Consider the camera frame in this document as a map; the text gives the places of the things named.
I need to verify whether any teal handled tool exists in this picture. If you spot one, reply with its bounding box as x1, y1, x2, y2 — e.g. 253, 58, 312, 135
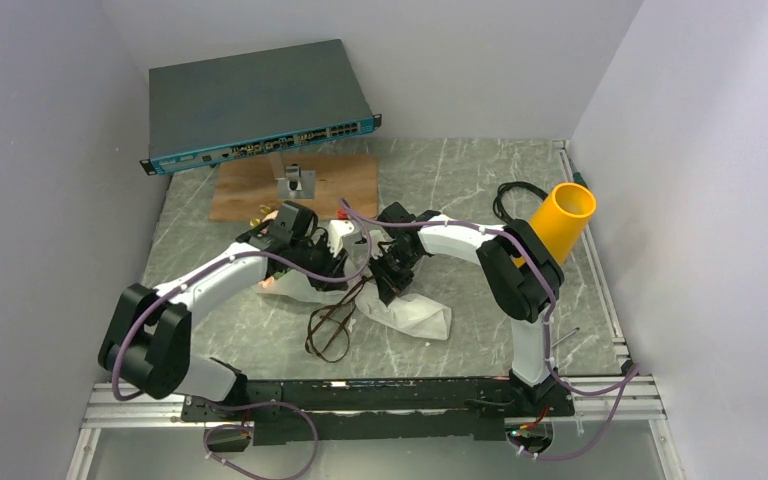
572, 171, 588, 188

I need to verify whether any brown wooden board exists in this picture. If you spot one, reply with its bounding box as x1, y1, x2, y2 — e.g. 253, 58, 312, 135
209, 154, 379, 224

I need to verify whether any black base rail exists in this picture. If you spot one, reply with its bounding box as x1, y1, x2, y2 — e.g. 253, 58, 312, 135
181, 376, 575, 446

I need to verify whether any metal switch stand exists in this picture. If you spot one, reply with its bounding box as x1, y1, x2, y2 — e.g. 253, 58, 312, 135
266, 152, 316, 200

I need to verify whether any brown satin ribbon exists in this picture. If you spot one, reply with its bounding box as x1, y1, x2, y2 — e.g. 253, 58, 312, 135
304, 276, 372, 364

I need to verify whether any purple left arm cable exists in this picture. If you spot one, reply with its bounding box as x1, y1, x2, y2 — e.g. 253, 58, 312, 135
110, 198, 373, 480

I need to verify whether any yellow cylindrical vase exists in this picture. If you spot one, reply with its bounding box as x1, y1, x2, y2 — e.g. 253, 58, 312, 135
507, 182, 597, 267

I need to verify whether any pink flower bouquet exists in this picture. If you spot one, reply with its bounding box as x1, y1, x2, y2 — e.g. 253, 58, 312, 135
249, 205, 286, 291

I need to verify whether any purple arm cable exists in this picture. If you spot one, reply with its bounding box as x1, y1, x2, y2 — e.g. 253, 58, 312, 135
110, 198, 373, 480
340, 199, 642, 464

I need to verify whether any grey network switch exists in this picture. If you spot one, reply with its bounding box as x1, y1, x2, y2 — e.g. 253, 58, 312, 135
140, 39, 382, 176

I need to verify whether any yellow black screwdriver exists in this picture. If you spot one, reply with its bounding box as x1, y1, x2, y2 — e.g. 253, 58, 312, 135
551, 327, 581, 349

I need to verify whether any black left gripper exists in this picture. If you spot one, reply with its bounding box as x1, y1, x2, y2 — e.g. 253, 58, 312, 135
290, 233, 349, 293

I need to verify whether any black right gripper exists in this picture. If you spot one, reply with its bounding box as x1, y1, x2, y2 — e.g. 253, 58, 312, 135
368, 246, 423, 308

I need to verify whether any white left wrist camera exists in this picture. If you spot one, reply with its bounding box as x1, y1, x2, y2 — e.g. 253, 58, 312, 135
325, 219, 366, 258

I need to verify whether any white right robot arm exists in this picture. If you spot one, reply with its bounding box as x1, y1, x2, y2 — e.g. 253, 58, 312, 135
368, 202, 564, 415

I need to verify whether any black coiled cable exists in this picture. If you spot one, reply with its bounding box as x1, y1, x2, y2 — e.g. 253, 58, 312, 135
493, 181, 551, 225

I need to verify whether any white wrapping paper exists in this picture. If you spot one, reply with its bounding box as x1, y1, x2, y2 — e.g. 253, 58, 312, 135
254, 246, 452, 340

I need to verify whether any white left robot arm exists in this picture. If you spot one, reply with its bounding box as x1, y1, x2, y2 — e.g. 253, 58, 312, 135
98, 201, 348, 420

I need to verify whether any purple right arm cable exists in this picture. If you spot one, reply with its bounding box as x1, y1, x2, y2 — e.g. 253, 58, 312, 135
340, 199, 642, 464

